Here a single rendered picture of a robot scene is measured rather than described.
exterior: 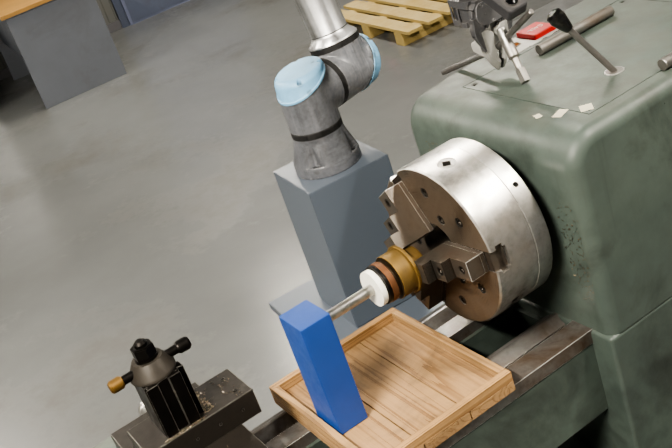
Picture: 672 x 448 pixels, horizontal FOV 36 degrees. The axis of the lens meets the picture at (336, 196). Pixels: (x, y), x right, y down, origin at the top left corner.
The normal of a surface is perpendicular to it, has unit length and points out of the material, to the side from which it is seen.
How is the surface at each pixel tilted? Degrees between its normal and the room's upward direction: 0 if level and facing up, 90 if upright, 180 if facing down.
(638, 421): 90
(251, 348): 0
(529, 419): 90
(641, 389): 90
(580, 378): 90
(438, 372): 0
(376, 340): 0
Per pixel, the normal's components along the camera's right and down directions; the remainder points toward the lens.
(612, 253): 0.52, 0.22
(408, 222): 0.25, -0.32
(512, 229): 0.40, -0.06
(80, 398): -0.30, -0.86
